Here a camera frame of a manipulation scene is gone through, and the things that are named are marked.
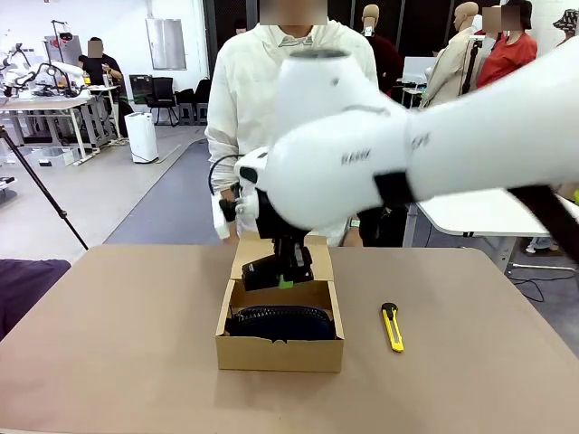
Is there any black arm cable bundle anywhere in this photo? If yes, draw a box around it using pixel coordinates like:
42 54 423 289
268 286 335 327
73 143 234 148
374 170 579 275

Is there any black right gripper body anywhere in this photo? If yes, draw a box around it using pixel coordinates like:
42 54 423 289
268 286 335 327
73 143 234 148
255 192 311 249

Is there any seated person in black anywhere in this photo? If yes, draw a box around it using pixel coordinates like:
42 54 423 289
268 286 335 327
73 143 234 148
77 36 124 90

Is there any black office chair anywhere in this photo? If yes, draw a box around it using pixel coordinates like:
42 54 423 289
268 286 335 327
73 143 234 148
147 77 177 127

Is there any white side table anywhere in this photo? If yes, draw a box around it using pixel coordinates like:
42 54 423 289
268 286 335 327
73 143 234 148
414 187 579 275

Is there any mannequin in beige coat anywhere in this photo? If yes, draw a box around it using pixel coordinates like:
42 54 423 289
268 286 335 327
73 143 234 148
418 2 481 109

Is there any open cardboard box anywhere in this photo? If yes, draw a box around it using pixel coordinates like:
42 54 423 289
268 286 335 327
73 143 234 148
214 233 346 373

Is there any white air purifier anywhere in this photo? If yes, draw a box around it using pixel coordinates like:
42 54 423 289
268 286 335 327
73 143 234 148
124 112 160 165

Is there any black camera tripod stand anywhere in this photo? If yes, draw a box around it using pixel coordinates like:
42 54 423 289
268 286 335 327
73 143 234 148
457 38 484 97

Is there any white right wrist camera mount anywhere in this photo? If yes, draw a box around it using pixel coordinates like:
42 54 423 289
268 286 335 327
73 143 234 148
216 197 241 245

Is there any black tripod leg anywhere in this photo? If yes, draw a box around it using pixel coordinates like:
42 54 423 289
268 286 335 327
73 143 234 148
0 125 90 251

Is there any thin black camera cable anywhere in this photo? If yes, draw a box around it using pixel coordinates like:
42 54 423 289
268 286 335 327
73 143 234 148
208 154 242 196

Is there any mannequin in dark red top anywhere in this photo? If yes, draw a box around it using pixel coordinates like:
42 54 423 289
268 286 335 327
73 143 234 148
360 4 404 99

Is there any black padded chair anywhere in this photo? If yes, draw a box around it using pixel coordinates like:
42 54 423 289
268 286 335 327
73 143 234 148
175 78 212 127

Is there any yellow utility knife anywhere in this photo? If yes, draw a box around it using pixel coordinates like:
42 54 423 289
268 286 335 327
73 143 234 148
381 302 405 354

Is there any grey wall panel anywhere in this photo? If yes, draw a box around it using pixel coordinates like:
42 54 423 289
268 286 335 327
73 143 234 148
145 18 188 71

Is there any dark purple cloth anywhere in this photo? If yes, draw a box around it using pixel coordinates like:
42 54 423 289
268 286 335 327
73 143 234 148
0 258 73 343

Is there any grey background desk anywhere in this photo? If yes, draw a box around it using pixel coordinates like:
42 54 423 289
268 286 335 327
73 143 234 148
0 85 119 167

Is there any person in white jacket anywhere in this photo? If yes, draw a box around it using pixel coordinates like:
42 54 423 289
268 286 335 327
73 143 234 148
204 17 380 248

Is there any black rectangular box item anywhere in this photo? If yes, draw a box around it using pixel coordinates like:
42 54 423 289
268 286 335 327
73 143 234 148
240 254 284 293

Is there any mannequin with bucket hat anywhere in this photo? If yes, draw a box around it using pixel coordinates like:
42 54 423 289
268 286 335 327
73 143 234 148
552 8 579 49

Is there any person in red shirt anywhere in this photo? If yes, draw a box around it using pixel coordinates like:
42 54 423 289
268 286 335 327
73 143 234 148
474 0 539 90

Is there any navy zippered pouch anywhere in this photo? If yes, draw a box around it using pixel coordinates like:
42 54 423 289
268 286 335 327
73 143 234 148
224 305 338 342

